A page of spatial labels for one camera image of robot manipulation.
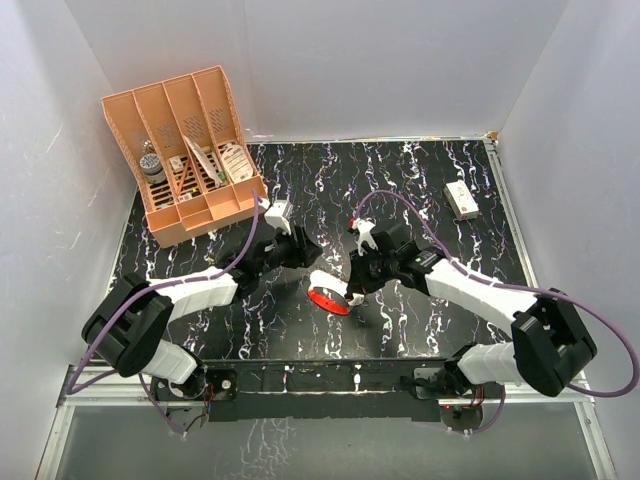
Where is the orange plastic desk organizer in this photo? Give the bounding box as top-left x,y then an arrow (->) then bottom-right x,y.
102,66 -> 268,248

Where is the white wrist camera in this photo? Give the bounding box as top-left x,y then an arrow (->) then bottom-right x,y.
264,200 -> 293,235
350,218 -> 378,256

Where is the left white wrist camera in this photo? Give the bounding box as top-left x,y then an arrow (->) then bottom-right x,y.
264,200 -> 293,235

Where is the white blister pack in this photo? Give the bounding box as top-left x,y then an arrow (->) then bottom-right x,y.
221,143 -> 254,183

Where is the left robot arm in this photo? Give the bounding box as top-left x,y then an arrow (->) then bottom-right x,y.
81,226 -> 322,399

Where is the white paper packet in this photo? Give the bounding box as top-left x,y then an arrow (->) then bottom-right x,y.
183,135 -> 226,188

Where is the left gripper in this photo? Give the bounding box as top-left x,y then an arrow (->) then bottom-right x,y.
256,223 -> 322,278

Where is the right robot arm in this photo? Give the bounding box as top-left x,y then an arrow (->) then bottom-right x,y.
346,219 -> 597,398

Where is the small white cardboard box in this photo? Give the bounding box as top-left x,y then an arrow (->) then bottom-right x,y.
444,180 -> 479,221

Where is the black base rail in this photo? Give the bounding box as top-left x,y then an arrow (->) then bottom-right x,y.
151,358 -> 503,422

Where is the orange pencil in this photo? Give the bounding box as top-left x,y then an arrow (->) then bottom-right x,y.
176,158 -> 192,197

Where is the round grey tin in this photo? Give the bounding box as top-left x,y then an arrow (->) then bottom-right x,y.
139,153 -> 166,184

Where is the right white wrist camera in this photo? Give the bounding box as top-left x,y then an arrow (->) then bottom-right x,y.
350,218 -> 378,256

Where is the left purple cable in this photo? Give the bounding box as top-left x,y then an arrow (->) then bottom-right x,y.
64,188 -> 261,436

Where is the small white card box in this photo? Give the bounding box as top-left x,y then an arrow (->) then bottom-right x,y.
169,156 -> 184,174

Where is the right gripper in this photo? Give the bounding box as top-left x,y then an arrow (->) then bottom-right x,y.
347,244 -> 398,295

